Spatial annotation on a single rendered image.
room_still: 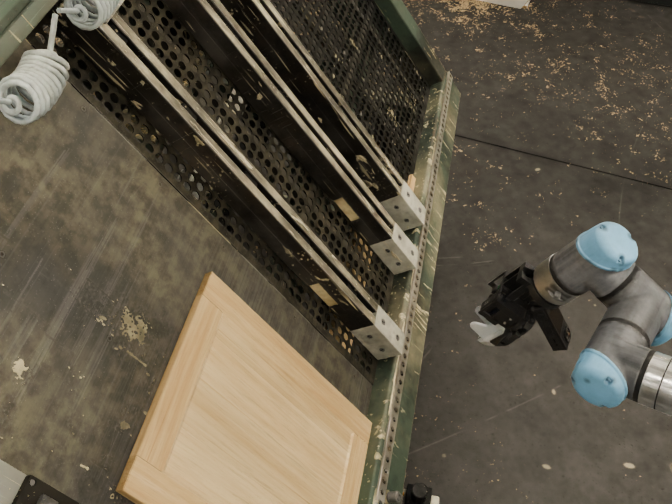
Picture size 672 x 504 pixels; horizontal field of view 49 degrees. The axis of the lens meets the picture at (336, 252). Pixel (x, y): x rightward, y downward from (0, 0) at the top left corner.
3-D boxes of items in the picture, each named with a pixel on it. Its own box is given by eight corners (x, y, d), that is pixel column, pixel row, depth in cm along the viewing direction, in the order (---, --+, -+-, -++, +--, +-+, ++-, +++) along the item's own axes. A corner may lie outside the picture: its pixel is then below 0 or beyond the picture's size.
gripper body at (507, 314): (486, 283, 129) (530, 251, 120) (525, 310, 130) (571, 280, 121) (474, 316, 124) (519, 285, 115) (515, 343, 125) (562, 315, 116)
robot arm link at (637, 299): (632, 371, 109) (578, 320, 110) (658, 321, 116) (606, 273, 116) (672, 356, 103) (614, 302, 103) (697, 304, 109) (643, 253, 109)
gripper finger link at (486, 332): (458, 325, 134) (488, 304, 127) (484, 343, 135) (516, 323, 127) (453, 338, 132) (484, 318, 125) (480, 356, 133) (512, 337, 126)
